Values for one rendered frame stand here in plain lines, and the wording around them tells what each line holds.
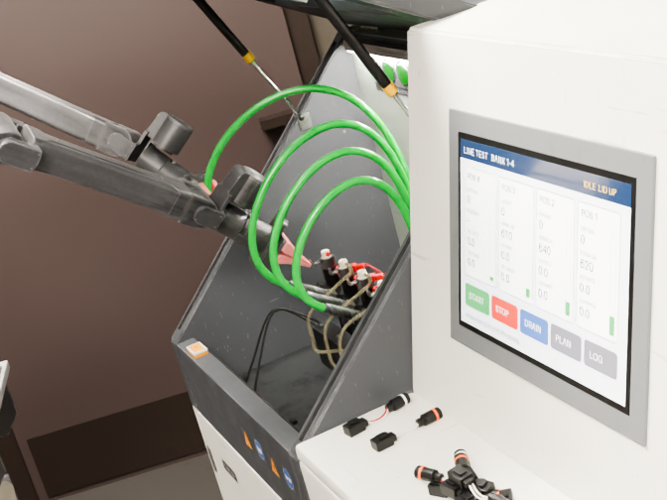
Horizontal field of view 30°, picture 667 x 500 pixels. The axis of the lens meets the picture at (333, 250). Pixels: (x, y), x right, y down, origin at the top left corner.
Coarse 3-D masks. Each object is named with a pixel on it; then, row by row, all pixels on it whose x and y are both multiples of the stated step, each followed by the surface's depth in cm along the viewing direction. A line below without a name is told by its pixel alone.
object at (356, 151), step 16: (320, 160) 209; (384, 160) 214; (304, 176) 208; (288, 192) 208; (400, 192) 217; (288, 208) 208; (272, 240) 208; (272, 256) 209; (288, 288) 211; (336, 304) 216; (352, 304) 217
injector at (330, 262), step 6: (330, 258) 231; (324, 264) 231; (330, 264) 231; (324, 270) 232; (324, 276) 233; (330, 276) 232; (336, 276) 232; (330, 282) 232; (336, 282) 232; (324, 288) 232; (330, 288) 233; (336, 288) 233; (342, 318) 235; (342, 324) 236; (348, 330) 236
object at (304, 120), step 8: (200, 0) 244; (200, 8) 245; (208, 8) 245; (208, 16) 246; (216, 16) 246; (216, 24) 246; (224, 24) 247; (224, 32) 247; (232, 40) 248; (240, 48) 249; (248, 56) 250; (256, 64) 251; (264, 72) 252; (288, 104) 255; (296, 112) 256; (304, 120) 257; (304, 128) 258
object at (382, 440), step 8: (424, 416) 191; (432, 416) 191; (440, 416) 192; (416, 424) 191; (424, 424) 191; (384, 432) 190; (408, 432) 191; (376, 440) 188; (384, 440) 188; (392, 440) 188; (376, 448) 188; (384, 448) 188
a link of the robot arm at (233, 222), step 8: (224, 208) 222; (232, 208) 223; (240, 208) 225; (232, 216) 222; (240, 216) 223; (224, 224) 222; (232, 224) 223; (240, 224) 223; (224, 232) 224; (232, 232) 223
